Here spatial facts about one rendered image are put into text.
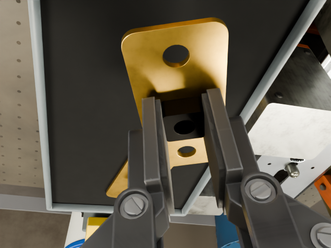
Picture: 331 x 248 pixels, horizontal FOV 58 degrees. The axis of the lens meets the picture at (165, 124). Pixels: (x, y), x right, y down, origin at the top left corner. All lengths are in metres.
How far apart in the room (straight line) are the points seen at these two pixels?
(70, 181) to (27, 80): 0.57
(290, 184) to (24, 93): 0.68
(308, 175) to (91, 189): 0.48
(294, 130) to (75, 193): 0.23
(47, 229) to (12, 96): 1.94
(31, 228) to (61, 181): 2.45
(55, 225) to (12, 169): 1.62
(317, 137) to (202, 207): 0.27
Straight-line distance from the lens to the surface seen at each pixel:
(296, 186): 0.70
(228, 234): 2.40
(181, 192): 0.29
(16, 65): 0.80
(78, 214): 2.02
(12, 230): 2.73
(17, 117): 0.93
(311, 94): 0.34
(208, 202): 0.55
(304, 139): 0.36
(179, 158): 0.16
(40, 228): 2.72
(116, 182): 0.27
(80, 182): 0.28
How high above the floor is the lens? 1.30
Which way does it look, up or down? 42 degrees down
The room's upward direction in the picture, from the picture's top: 175 degrees clockwise
